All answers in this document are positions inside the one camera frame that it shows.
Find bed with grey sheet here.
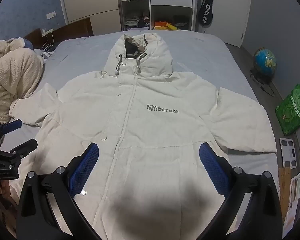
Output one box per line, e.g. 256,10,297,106
0,29,290,240

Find cream fleece blanket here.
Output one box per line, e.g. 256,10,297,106
0,37,44,125

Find brown wooden board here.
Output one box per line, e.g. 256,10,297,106
278,167,292,218

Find brown wooden headboard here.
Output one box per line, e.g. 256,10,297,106
24,17,94,45

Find black racket bag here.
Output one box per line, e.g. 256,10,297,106
197,0,215,27

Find black globe cable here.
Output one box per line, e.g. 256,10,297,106
259,83,275,97

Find white bathroom scale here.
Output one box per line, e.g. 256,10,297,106
279,137,299,168

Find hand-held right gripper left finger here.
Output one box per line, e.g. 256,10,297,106
16,142,103,240

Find green shopping bag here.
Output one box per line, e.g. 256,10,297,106
275,83,300,137

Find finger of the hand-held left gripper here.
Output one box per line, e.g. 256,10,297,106
1,119,23,133
11,139,38,164

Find yellow and orange boxes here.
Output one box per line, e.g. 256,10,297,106
154,21,182,31

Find white door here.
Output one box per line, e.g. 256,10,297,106
195,0,252,48

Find blue cloth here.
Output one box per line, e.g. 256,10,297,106
24,39,40,55

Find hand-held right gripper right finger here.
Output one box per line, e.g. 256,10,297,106
197,142,283,240

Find white hooded jacket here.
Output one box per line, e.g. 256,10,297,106
9,31,277,240

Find folded clothes on shelf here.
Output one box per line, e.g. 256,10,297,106
124,15,150,29

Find white wardrobe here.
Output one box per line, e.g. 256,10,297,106
57,0,198,32

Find white charging cable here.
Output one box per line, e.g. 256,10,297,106
41,34,56,56

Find blue globe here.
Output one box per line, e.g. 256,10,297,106
250,47,277,84

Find stack of papers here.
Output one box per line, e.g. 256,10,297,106
282,169,300,235

